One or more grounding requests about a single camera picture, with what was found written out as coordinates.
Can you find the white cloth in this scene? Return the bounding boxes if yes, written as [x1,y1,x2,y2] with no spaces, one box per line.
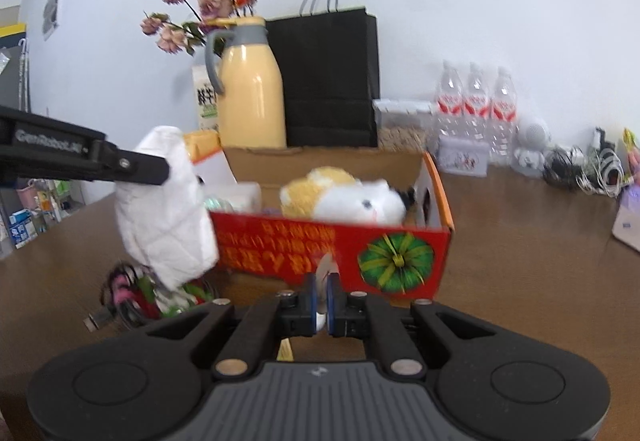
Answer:
[115,126,219,291]

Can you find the yellow plush toy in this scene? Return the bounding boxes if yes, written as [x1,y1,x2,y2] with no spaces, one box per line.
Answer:
[280,167,416,227]

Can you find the translucent plastic cotton box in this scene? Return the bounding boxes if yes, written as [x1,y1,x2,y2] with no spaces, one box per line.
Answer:
[204,182,262,213]

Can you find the yellow ceramic mug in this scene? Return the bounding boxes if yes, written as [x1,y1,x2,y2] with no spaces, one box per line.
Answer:
[183,129,220,162]

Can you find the red artificial flower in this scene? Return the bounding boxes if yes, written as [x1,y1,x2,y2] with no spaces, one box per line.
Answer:
[132,275,218,320]

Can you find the white milk carton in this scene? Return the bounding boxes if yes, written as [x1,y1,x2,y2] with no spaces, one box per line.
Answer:
[192,65,218,131]

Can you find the yellow thermos jug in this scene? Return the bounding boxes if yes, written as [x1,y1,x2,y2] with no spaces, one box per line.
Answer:
[205,16,286,149]

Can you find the red cardboard box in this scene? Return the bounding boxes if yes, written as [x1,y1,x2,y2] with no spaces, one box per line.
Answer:
[195,147,454,299]

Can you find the purple tissue pack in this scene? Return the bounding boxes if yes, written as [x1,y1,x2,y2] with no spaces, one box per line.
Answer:
[612,184,640,251]

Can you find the white tin box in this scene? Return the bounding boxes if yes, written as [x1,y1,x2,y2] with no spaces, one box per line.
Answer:
[436,135,489,178]

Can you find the black paper bag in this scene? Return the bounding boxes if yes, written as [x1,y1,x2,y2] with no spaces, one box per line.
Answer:
[267,0,380,147]

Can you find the water bottle right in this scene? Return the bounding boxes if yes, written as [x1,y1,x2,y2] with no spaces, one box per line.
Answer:
[490,67,518,166]

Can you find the water bottle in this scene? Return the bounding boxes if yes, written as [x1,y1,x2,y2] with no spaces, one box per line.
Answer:
[463,63,491,142]
[490,67,518,166]
[436,60,464,138]

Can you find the white robot toy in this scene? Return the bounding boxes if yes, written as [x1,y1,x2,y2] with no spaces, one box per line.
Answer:
[511,116,551,179]

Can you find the water bottle middle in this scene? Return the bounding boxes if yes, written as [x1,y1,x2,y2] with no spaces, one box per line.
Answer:
[463,63,491,142]

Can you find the clear nut container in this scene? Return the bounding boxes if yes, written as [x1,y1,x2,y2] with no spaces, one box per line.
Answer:
[372,98,434,152]

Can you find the water bottle left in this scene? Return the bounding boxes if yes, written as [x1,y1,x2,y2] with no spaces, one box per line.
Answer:
[436,60,464,138]

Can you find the tangled white and black cables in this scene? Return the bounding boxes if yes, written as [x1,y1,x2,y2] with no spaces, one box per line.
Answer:
[541,125,639,198]

